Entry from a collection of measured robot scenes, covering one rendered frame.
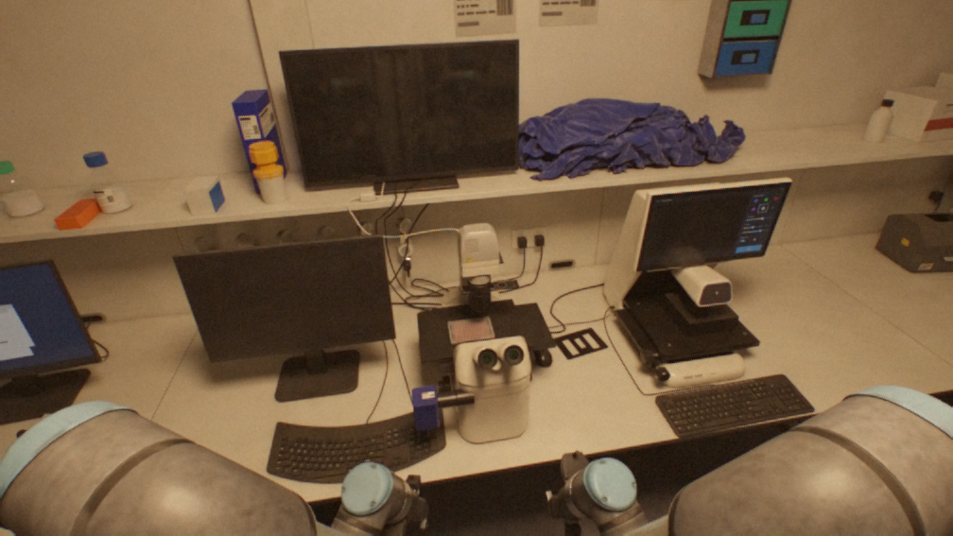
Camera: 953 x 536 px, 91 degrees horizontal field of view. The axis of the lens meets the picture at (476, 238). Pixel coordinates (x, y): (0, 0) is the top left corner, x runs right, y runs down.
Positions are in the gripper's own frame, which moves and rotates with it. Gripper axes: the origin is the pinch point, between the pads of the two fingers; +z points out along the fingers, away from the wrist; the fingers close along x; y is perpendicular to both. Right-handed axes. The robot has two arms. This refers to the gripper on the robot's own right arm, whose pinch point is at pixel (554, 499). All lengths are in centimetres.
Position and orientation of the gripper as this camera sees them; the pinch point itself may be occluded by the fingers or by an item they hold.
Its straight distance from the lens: 135.5
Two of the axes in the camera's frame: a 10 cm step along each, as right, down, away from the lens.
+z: -1.5, 6.0, 7.8
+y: 1.2, 8.0, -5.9
